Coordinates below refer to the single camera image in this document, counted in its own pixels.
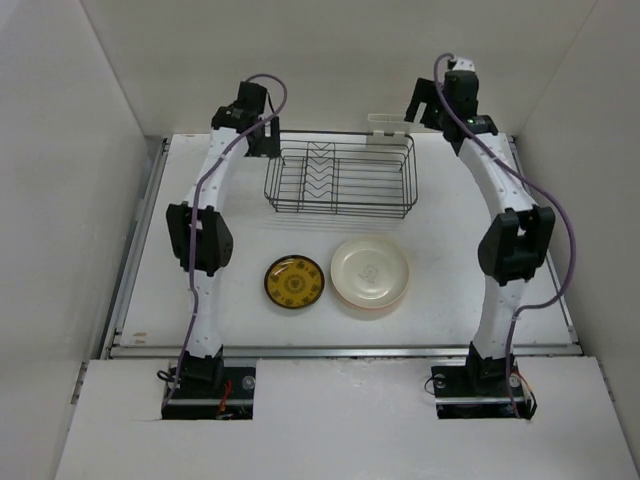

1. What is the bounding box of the black wire dish rack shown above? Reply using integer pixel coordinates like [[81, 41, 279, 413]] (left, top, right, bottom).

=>
[[264, 130, 419, 219]]

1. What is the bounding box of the brown yellow patterned plate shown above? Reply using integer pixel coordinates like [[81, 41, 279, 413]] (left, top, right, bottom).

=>
[[263, 255, 326, 310]]

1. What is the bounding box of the cream plate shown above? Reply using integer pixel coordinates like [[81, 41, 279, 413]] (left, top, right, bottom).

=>
[[330, 235, 411, 310]]

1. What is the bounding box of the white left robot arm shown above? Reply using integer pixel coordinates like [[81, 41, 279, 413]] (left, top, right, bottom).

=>
[[166, 74, 283, 397]]

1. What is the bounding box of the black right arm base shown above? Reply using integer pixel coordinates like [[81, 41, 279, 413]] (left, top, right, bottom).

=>
[[429, 357, 538, 420]]

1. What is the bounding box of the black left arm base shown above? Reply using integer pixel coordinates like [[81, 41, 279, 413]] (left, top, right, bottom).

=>
[[157, 354, 257, 421]]

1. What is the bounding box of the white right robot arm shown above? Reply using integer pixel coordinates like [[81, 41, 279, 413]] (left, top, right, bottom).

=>
[[405, 70, 555, 397]]

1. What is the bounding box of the white cutlery holder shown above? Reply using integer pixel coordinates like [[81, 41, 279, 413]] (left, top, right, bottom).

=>
[[366, 113, 412, 146]]

